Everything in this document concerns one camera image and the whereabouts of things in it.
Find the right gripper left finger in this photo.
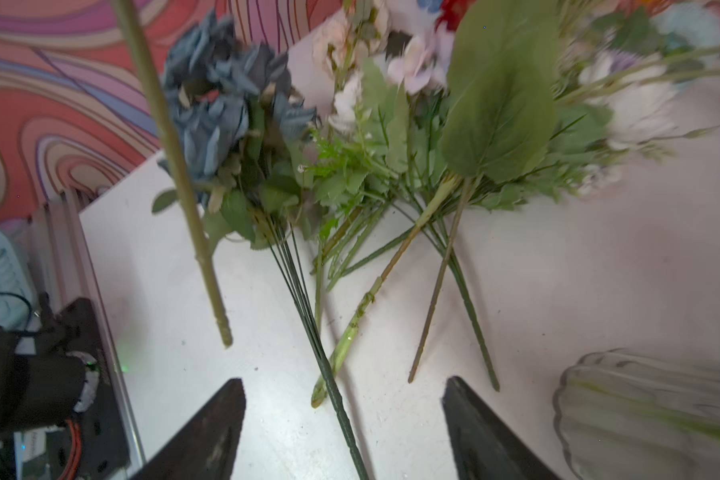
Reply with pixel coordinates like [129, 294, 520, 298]
[134, 378, 246, 480]

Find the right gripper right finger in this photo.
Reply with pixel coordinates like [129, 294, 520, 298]
[442, 376, 557, 480]

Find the orange gerbera flower stem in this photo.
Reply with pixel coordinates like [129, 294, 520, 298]
[110, 0, 233, 348]

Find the dusty blue rose bunch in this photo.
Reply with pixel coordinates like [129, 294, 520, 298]
[161, 12, 369, 479]

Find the clear ribbed glass vase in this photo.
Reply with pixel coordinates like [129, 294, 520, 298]
[553, 349, 720, 479]

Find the light blue calculator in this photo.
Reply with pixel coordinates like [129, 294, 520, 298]
[0, 230, 38, 330]

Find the pink and white flower bunch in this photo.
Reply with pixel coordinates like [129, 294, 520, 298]
[299, 0, 720, 409]

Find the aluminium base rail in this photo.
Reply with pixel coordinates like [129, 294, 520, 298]
[17, 189, 145, 479]

